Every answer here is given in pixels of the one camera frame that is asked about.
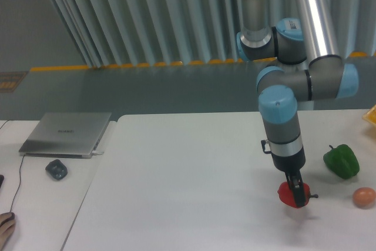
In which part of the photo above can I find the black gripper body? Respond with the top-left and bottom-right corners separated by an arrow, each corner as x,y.
261,140 -> 306,177

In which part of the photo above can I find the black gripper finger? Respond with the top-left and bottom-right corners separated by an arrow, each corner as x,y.
285,171 -> 308,208

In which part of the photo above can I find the red bell pepper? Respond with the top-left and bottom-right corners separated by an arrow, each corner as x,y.
277,182 -> 318,209

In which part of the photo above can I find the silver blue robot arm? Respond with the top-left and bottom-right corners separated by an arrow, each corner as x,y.
236,0 -> 359,208

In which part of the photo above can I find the green bell pepper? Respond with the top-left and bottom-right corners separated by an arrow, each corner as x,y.
323,144 -> 360,180

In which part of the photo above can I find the person's hand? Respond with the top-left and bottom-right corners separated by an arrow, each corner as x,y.
0,212 -> 16,249

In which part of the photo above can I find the brown egg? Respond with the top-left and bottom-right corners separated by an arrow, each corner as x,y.
352,187 -> 375,208

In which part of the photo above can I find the yellow tray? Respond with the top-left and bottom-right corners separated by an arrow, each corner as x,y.
362,105 -> 376,126

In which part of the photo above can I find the white laptop charger plug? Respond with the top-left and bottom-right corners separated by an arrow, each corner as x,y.
92,150 -> 104,156

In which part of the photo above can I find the white folding screen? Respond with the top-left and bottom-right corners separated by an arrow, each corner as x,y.
34,0 -> 365,68

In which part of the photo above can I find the silver closed laptop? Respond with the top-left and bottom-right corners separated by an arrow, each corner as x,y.
19,112 -> 111,158

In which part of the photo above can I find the small black tray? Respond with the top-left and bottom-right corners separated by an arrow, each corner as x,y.
45,159 -> 68,181

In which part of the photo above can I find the black computer mouse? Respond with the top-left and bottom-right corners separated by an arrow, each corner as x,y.
9,212 -> 15,220

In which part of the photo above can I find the black keyboard edge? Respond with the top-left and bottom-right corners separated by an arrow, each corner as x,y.
0,175 -> 5,188

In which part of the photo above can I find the black mouse cable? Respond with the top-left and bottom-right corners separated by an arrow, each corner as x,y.
0,120 -> 26,213

